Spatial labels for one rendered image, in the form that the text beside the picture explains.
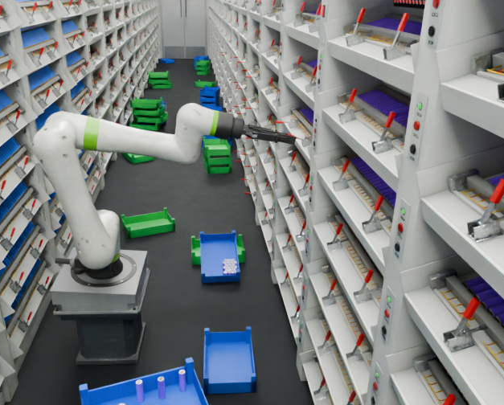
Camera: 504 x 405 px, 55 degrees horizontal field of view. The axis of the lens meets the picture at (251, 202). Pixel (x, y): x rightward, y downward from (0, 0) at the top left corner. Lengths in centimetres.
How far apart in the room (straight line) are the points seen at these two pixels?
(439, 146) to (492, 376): 37
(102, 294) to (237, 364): 63
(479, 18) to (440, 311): 49
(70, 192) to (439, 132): 118
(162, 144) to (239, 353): 95
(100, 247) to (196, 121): 54
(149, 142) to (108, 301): 62
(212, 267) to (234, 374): 78
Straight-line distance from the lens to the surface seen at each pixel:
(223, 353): 217
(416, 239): 94
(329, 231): 161
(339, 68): 153
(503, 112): 71
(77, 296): 196
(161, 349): 221
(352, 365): 141
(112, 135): 176
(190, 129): 171
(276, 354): 217
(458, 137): 90
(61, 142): 162
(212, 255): 273
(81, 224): 172
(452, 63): 85
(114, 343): 212
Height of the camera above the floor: 142
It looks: 24 degrees down
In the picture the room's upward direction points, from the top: 1 degrees clockwise
